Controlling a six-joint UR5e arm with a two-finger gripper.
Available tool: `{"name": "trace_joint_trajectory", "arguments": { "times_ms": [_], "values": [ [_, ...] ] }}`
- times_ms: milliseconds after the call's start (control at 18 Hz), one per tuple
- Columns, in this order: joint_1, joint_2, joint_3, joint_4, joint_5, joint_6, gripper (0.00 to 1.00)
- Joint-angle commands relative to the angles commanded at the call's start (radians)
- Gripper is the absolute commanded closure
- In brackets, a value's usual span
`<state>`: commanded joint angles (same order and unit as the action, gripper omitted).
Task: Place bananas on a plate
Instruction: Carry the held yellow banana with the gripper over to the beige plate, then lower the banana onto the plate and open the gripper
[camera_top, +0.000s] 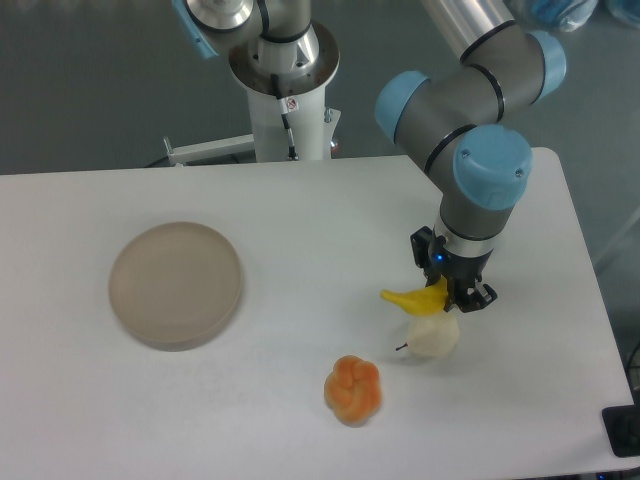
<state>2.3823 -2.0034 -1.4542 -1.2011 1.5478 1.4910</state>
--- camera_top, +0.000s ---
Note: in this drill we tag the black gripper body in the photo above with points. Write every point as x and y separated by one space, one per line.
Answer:
461 273

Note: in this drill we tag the black device at table edge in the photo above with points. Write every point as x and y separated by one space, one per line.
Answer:
622 427

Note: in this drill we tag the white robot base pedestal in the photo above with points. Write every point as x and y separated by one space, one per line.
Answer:
285 85

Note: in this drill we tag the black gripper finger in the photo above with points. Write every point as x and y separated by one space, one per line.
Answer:
420 244
467 298

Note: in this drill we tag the yellow toy banana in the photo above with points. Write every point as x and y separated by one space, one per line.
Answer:
422 302

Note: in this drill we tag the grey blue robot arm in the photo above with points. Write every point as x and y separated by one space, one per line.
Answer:
451 129

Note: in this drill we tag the round beige plate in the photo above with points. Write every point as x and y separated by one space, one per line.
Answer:
176 286

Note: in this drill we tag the blue item in plastic bag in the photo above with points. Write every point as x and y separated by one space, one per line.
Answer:
558 15

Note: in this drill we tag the pale cream toy pear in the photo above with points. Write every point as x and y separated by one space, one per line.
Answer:
432 336

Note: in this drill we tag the orange knotted bread roll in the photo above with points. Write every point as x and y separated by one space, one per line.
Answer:
353 391

